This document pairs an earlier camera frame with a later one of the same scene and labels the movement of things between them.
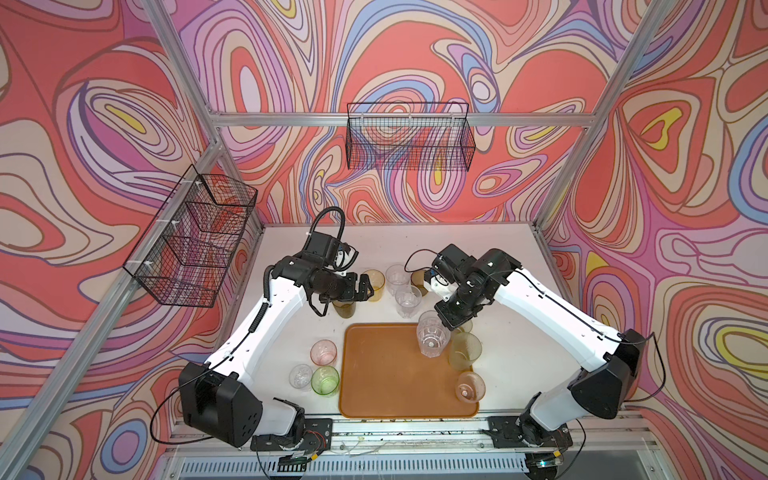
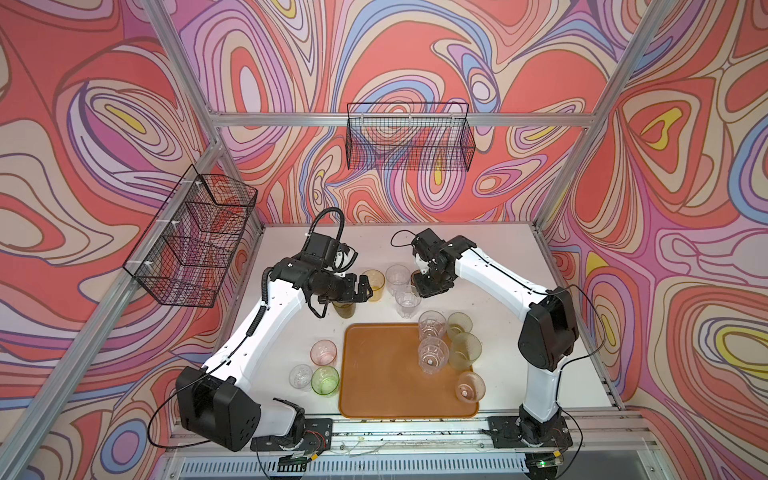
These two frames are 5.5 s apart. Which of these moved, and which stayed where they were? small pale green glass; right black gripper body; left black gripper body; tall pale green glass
Moved: right black gripper body
Stayed: small pale green glass; left black gripper body; tall pale green glass
